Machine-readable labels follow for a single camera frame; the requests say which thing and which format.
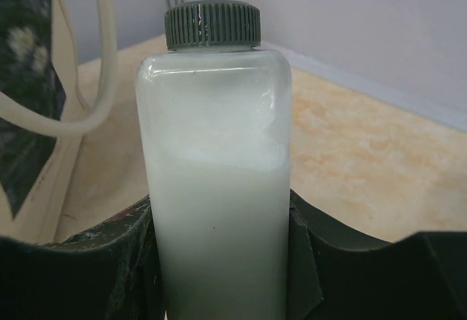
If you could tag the white bottle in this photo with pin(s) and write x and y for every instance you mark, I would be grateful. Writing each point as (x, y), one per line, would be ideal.
(215, 116)

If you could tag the cream canvas tote bag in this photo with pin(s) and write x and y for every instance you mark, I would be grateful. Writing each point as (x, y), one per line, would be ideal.
(44, 114)

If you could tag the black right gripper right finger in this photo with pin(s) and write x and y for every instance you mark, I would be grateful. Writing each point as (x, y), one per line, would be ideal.
(337, 272)

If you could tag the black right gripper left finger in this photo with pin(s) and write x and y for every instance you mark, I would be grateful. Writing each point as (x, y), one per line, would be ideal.
(109, 271)

